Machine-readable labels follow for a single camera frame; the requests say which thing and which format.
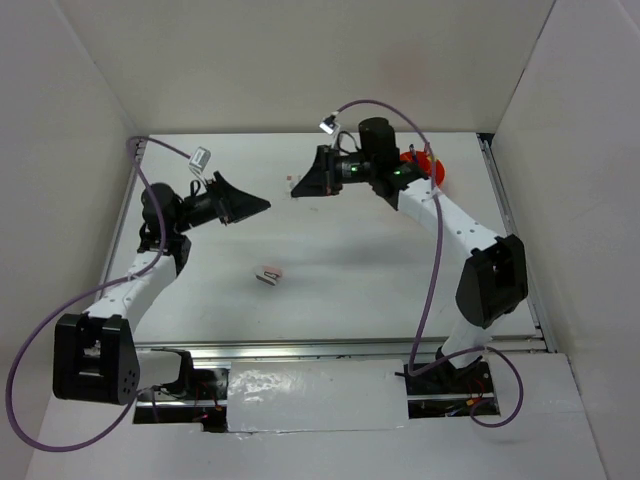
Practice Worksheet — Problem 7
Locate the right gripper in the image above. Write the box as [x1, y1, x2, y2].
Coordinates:
[292, 144, 377, 197]

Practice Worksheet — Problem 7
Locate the white foam cover panel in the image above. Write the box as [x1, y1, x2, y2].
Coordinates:
[227, 360, 408, 433]

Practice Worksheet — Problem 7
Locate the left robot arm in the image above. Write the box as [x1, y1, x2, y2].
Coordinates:
[53, 173, 271, 405]

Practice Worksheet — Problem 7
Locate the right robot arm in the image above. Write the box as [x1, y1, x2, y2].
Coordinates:
[291, 117, 528, 392]

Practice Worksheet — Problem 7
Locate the orange round organizer container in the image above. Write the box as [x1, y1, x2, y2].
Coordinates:
[400, 151, 446, 187]

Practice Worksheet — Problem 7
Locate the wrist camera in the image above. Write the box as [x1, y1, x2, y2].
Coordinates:
[188, 147, 211, 175]
[319, 111, 340, 135]

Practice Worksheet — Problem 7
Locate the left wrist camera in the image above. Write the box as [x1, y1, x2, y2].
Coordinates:
[188, 147, 211, 175]

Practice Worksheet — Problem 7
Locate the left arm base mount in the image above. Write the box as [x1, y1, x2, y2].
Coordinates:
[133, 347, 230, 433]

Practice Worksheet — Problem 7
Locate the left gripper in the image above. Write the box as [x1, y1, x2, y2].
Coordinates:
[172, 171, 270, 234]

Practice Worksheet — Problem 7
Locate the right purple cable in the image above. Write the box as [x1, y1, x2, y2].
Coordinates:
[329, 99, 525, 429]

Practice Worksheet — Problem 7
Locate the pink white mini stapler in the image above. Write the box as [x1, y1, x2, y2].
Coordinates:
[254, 265, 283, 286]

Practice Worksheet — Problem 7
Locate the aluminium table frame rail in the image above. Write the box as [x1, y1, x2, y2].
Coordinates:
[107, 133, 545, 358]

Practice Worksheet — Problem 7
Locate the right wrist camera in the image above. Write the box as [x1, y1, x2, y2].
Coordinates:
[319, 111, 340, 135]

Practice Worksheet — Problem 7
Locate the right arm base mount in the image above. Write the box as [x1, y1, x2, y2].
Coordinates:
[395, 357, 500, 419]

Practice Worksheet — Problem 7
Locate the purple cable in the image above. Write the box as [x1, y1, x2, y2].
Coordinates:
[329, 99, 525, 429]
[5, 135, 201, 453]

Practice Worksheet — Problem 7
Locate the blue pen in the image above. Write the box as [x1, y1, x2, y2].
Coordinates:
[409, 144, 418, 163]

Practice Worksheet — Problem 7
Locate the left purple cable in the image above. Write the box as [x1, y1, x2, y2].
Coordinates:
[5, 135, 201, 453]

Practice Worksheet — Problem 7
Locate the white eraser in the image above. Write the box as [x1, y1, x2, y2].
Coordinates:
[284, 175, 301, 200]

